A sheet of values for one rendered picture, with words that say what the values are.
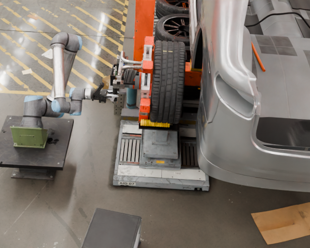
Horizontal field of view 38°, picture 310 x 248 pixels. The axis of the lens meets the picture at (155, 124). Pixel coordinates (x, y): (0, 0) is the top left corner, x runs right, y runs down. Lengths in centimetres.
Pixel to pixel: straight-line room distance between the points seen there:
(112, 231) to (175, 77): 119
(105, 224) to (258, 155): 121
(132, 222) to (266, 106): 131
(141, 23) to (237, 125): 160
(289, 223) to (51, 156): 203
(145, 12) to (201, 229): 183
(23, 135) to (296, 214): 236
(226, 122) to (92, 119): 220
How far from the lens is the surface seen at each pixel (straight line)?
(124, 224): 324
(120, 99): 446
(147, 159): 388
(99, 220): 326
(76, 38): 370
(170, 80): 329
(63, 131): 398
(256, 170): 280
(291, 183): 297
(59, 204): 381
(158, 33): 503
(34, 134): 375
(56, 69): 354
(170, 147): 394
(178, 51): 341
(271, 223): 386
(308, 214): 402
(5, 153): 386
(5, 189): 399
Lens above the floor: 295
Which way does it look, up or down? 41 degrees down
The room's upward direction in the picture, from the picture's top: 5 degrees clockwise
